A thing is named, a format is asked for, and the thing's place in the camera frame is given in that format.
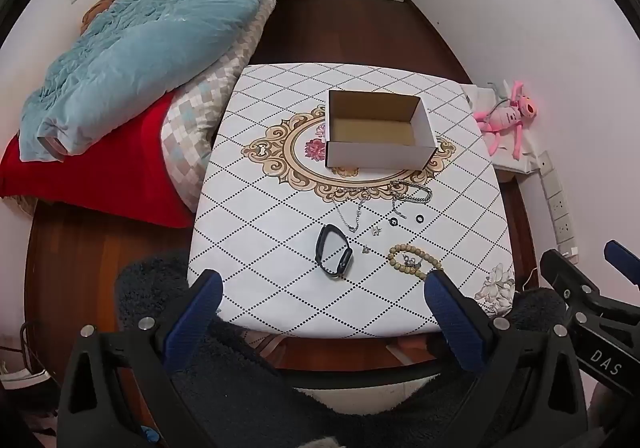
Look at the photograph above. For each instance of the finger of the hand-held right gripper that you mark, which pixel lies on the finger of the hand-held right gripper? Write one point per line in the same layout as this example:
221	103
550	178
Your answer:
622	258
575	280

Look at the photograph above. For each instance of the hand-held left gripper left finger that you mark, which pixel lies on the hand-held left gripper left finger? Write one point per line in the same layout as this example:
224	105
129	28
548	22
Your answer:
195	318

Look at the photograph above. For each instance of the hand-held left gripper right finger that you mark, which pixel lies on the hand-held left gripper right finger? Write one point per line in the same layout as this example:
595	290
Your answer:
455	323

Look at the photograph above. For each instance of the small silver charm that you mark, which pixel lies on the small silver charm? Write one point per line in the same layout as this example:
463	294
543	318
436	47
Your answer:
411	261

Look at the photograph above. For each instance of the black smart band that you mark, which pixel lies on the black smart band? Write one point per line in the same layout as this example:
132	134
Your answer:
320	258

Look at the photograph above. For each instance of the cardboard box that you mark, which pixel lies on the cardboard box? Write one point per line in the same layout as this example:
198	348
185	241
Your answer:
380	155

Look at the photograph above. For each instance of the white charger plug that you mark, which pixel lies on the white charger plug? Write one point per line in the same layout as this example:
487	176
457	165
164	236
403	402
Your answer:
567	250

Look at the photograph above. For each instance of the dark fleece clothing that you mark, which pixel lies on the dark fleece clothing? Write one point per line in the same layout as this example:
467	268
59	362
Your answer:
280	408

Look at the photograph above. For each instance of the diamond patterned tablecloth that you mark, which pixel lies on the diamond patterned tablecloth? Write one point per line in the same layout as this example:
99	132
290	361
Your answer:
280	228

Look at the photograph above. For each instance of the red blanket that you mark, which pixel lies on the red blanket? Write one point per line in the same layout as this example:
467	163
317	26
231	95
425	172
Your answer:
115	177

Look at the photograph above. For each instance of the pink plush toy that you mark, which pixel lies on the pink plush toy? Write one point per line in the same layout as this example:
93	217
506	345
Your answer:
505	117

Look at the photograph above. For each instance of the light blue quilt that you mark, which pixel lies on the light blue quilt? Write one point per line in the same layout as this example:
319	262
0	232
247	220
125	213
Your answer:
150	52

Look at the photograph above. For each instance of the brown soft item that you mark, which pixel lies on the brown soft item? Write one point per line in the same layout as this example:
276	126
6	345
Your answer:
95	12

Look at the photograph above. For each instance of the white wall socket strip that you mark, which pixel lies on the white wall socket strip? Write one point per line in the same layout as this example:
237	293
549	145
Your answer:
559	208

